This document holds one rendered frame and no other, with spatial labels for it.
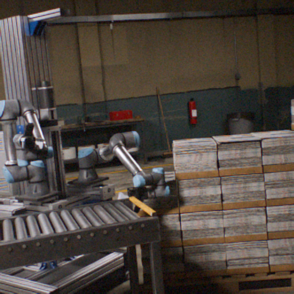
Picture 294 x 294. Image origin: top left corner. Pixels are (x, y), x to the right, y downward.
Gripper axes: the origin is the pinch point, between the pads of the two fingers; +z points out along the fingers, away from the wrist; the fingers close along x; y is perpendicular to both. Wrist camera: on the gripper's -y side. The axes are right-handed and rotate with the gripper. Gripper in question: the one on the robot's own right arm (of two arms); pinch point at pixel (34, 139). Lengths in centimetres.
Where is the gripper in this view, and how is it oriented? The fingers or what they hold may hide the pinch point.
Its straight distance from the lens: 269.1
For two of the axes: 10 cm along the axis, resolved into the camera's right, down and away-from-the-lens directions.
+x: -8.8, 0.0, -4.7
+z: 4.7, 0.7, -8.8
